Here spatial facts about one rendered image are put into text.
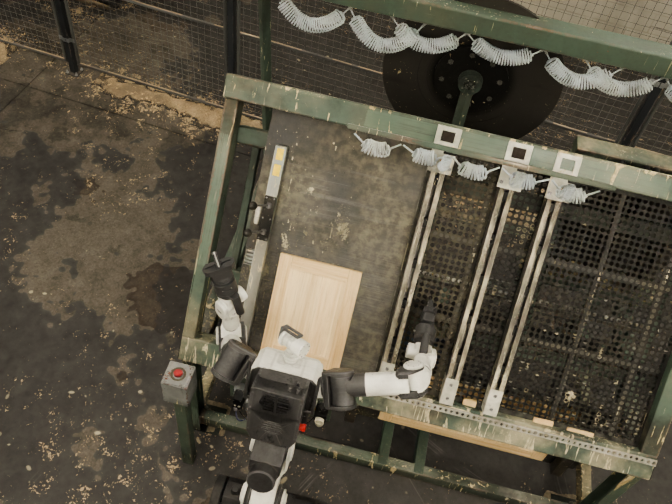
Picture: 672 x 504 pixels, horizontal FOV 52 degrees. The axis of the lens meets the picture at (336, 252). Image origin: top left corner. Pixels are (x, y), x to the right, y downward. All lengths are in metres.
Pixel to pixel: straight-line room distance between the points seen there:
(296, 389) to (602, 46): 1.81
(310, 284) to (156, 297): 1.65
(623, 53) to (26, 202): 3.85
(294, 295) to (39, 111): 3.30
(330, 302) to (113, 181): 2.54
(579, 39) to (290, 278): 1.56
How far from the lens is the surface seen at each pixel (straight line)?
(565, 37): 3.04
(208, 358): 3.28
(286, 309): 3.15
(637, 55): 3.11
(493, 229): 3.01
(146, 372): 4.25
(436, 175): 2.93
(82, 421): 4.17
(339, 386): 2.66
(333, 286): 3.09
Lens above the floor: 3.68
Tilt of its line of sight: 51 degrees down
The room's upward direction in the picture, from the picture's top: 10 degrees clockwise
